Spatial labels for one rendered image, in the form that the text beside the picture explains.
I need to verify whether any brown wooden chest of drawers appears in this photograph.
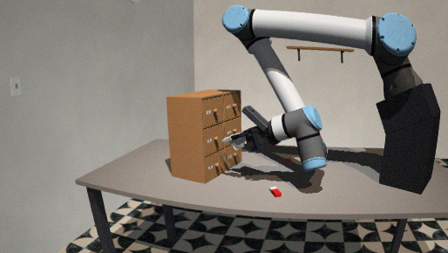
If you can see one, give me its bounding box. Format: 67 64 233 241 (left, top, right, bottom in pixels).
166 90 241 184

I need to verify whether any brown wooden drawer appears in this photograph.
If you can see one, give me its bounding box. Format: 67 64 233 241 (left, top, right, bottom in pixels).
224 117 241 146
203 123 224 155
205 149 225 181
224 92 241 120
225 144 241 170
202 96 223 127

